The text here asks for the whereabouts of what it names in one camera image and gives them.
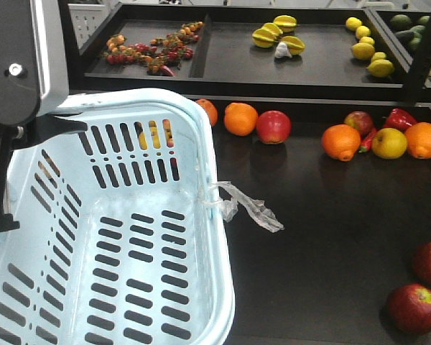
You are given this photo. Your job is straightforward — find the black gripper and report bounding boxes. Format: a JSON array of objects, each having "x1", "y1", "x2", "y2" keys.
[{"x1": 0, "y1": 115, "x2": 88, "y2": 232}]

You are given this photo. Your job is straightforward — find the light blue plastic basket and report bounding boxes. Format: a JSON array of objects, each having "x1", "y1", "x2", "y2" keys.
[{"x1": 0, "y1": 88, "x2": 235, "y2": 344}]

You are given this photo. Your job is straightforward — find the yellow apple front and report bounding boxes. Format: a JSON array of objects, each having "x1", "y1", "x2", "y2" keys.
[{"x1": 136, "y1": 121, "x2": 161, "y2": 150}]

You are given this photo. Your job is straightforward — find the yellow apple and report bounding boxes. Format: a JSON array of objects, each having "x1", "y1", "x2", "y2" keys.
[
  {"x1": 372, "y1": 128, "x2": 407, "y2": 160},
  {"x1": 136, "y1": 121, "x2": 161, "y2": 150}
]

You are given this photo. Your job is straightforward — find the small pink apple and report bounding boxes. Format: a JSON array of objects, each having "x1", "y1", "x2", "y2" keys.
[{"x1": 162, "y1": 119, "x2": 174, "y2": 147}]

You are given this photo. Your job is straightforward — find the cherry tomato vines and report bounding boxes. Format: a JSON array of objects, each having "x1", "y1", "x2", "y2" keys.
[{"x1": 101, "y1": 21, "x2": 205, "y2": 77}]

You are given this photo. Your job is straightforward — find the orange left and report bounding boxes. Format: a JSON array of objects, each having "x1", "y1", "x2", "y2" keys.
[{"x1": 195, "y1": 98, "x2": 218, "y2": 127}]

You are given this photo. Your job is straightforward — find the clear plastic tag strip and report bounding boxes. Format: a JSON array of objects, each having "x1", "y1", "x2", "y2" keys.
[{"x1": 203, "y1": 181, "x2": 285, "y2": 233}]

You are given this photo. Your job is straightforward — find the black upper display tray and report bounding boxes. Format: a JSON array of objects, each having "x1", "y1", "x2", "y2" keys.
[{"x1": 60, "y1": 1, "x2": 431, "y2": 102}]

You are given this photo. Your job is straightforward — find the yellow starfruit pile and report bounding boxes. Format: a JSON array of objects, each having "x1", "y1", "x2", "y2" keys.
[{"x1": 251, "y1": 14, "x2": 305, "y2": 56}]

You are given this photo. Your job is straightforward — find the white garlic bulb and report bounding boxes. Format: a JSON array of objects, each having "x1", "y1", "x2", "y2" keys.
[{"x1": 274, "y1": 42, "x2": 292, "y2": 59}]

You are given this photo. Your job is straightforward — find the orange right group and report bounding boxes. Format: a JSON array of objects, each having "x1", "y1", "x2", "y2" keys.
[{"x1": 321, "y1": 124, "x2": 361, "y2": 162}]

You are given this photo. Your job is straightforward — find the red green apple right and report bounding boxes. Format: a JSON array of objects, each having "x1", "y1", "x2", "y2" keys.
[{"x1": 343, "y1": 111, "x2": 374, "y2": 137}]

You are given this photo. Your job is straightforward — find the red chili pepper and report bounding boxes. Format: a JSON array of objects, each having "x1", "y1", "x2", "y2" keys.
[{"x1": 358, "y1": 127, "x2": 377, "y2": 153}]

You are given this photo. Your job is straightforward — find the black wooden produce stand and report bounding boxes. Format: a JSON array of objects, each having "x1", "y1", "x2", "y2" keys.
[{"x1": 213, "y1": 98, "x2": 431, "y2": 344}]

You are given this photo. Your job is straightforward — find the yellow lemons row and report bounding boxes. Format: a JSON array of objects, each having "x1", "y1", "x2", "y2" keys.
[{"x1": 345, "y1": 17, "x2": 395, "y2": 78}]

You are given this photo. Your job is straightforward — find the yellow apple right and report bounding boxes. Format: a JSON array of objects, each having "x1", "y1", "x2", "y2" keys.
[{"x1": 372, "y1": 128, "x2": 407, "y2": 160}]

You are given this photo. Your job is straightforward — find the red bell pepper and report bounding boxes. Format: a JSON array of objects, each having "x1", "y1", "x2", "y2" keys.
[{"x1": 383, "y1": 108, "x2": 417, "y2": 132}]

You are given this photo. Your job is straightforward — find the green avocado pile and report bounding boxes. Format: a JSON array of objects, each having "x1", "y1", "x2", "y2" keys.
[{"x1": 389, "y1": 14, "x2": 430, "y2": 52}]

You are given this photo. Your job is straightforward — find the orange far right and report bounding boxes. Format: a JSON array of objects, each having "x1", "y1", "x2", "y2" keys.
[{"x1": 404, "y1": 122, "x2": 431, "y2": 159}]

